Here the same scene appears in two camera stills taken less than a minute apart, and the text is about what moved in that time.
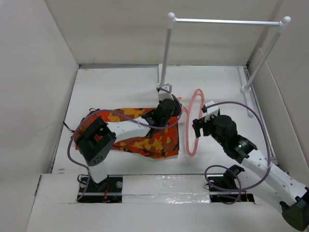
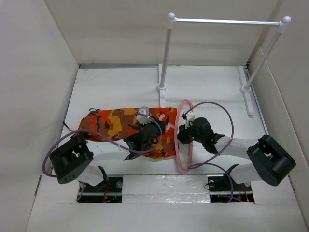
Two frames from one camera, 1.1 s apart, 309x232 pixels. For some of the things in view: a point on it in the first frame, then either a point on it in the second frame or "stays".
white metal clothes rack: x=172 y=21 stays
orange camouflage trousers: x=161 y=139 stays
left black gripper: x=177 y=109 -> x=155 y=124
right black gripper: x=200 y=123 -> x=182 y=134
